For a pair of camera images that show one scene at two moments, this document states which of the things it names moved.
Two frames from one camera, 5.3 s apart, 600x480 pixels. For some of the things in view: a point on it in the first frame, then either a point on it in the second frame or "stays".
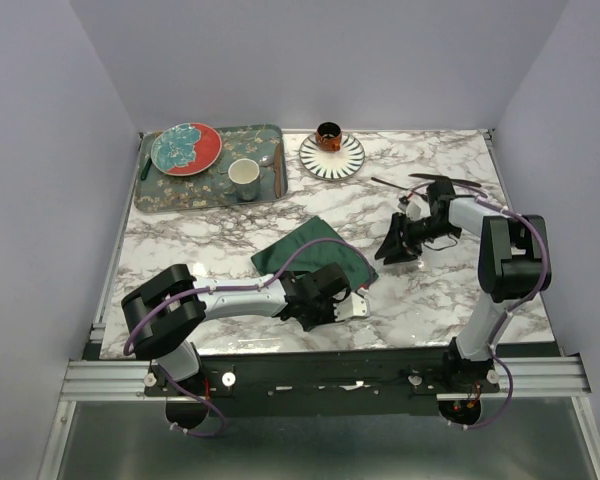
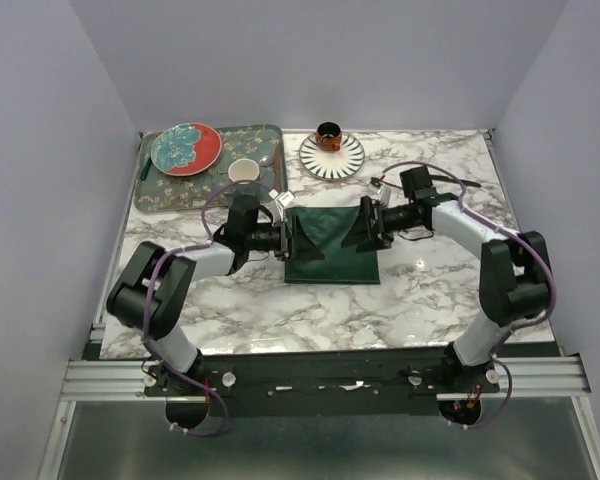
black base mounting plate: x=326 y=384 stays
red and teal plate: x=186 y=148 stays
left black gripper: x=308 y=325 → x=296 y=242
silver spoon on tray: x=266 y=161 stays
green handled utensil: x=146 y=169 stays
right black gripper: x=393 y=238 → x=376 y=238
